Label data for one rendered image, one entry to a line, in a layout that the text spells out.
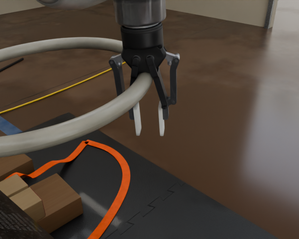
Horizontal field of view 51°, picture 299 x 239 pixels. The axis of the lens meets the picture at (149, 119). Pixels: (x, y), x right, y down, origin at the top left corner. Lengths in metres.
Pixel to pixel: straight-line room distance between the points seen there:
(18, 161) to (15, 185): 0.36
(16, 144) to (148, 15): 0.28
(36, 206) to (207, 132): 1.28
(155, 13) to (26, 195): 1.16
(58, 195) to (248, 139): 1.30
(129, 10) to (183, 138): 1.71
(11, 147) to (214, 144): 1.79
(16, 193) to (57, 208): 0.19
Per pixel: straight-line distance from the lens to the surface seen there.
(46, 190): 1.68
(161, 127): 0.66
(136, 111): 0.64
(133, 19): 0.54
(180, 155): 2.03
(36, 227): 0.79
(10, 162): 1.95
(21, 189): 1.58
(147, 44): 0.56
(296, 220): 1.80
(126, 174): 1.86
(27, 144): 0.48
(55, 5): 0.38
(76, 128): 0.48
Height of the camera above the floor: 1.24
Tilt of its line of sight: 31 degrees down
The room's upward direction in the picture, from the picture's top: straight up
